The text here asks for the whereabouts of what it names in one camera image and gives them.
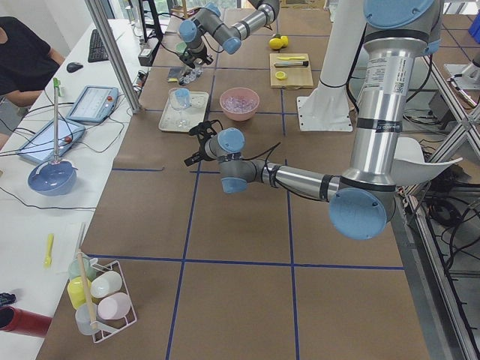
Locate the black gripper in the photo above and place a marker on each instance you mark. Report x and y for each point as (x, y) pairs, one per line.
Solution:
(202, 148)
(191, 55)

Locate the steel ice scoop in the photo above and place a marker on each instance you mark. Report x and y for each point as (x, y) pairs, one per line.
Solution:
(190, 76)

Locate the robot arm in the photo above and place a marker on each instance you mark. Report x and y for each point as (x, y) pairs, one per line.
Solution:
(207, 21)
(361, 199)

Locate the light blue cup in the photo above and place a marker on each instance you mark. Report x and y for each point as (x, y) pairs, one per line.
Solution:
(182, 97)

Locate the pile of clear ice cubes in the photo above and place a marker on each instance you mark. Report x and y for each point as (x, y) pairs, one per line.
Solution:
(238, 104)

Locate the clear wine glass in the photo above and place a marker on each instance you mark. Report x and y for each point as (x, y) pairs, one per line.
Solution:
(181, 119)

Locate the cream bear serving tray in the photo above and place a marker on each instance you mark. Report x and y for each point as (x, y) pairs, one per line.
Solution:
(194, 114)

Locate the pink bowl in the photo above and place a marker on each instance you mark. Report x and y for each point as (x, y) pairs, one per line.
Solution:
(240, 91)

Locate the yellow lemon round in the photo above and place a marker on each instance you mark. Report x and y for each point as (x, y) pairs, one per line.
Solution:
(276, 43)

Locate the lemon slice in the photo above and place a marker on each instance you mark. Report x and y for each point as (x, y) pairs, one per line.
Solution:
(280, 75)

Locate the yellow plastic knife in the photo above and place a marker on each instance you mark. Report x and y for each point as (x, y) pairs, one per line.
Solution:
(291, 58)

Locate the black keyboard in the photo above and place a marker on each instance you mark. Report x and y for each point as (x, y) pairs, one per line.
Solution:
(96, 51)

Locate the yellow lemon oblong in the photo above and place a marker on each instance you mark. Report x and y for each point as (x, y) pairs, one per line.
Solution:
(284, 40)

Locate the bamboo cutting board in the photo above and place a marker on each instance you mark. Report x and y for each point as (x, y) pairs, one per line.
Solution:
(297, 77)

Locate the teach pendant far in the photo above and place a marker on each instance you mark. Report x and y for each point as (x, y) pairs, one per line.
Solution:
(94, 104)

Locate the teach pendant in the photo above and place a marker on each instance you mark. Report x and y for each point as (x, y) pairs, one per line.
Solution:
(94, 104)
(40, 148)

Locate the steel muddler black tip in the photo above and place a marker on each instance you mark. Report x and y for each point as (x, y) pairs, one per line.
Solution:
(291, 64)

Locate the black computer mouse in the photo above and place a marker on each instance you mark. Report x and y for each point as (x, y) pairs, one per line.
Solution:
(73, 67)

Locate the blue bowl on side table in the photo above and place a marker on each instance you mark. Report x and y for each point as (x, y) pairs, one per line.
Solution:
(53, 179)

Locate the teach pendant near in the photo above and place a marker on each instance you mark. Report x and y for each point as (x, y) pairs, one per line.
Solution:
(40, 148)

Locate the person in black shirt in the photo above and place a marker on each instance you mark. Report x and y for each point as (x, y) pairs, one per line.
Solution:
(28, 63)

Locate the yellow spoon on side table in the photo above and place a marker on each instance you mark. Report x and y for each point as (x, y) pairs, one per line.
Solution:
(47, 260)

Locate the red bottle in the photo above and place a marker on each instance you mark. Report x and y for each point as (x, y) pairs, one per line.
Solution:
(23, 322)

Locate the aluminium frame post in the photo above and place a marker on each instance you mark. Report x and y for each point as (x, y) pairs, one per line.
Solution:
(102, 24)

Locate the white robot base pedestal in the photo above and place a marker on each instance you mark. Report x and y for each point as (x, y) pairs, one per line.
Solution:
(327, 107)

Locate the white wire cup rack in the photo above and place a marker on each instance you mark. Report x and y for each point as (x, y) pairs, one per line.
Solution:
(98, 294)

